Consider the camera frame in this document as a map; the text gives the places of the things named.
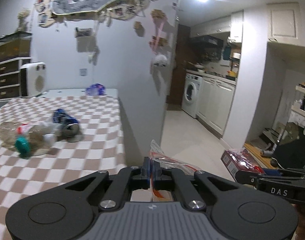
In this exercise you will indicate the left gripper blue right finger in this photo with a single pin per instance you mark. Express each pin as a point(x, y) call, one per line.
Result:
point(156, 174)

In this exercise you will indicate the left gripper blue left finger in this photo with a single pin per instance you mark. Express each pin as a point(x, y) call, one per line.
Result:
point(145, 173)

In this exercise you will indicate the clear bag with orange print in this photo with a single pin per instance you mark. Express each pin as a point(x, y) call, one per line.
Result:
point(158, 155)

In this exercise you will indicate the red snack box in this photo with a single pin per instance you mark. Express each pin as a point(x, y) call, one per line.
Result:
point(236, 160)

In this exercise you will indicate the blue crushed can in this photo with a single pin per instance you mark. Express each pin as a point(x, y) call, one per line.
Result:
point(68, 126)

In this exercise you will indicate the white tissue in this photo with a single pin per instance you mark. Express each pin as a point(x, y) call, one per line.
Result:
point(51, 128)

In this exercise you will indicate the clear plastic bottle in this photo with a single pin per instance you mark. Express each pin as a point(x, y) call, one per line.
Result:
point(39, 143)

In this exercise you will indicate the teal bottle cap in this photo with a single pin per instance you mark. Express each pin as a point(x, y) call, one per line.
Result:
point(23, 147)

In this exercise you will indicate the right hand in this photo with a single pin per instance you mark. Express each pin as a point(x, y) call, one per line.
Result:
point(300, 230)

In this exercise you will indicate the white washing machine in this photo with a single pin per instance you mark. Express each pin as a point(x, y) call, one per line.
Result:
point(190, 99)

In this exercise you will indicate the purple blue plastic bag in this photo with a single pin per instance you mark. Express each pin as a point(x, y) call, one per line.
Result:
point(96, 90)

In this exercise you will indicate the white kitchen cabinets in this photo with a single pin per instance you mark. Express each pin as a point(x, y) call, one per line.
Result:
point(219, 68)

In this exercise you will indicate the white plush sheep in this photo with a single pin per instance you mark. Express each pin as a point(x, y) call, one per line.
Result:
point(160, 60)

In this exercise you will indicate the checkered table cloth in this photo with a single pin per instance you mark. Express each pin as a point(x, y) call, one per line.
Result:
point(101, 147)

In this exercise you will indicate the black range hood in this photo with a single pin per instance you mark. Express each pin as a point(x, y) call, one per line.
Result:
point(207, 40)

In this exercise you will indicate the white space heater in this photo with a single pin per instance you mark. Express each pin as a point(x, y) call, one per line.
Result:
point(33, 77)

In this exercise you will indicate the white drawer unit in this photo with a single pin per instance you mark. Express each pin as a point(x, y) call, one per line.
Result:
point(10, 77)

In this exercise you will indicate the glass fish tank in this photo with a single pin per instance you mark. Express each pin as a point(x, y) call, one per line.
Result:
point(15, 45)

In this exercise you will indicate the dried flower bouquet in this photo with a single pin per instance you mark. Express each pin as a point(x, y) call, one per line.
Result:
point(22, 19)

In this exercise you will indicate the wall switch plate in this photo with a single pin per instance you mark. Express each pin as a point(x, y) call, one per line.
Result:
point(83, 72)

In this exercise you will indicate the wall shelf with items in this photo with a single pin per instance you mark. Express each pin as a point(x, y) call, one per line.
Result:
point(83, 32)

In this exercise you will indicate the wall photo board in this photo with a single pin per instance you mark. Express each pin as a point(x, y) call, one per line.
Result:
point(52, 11)

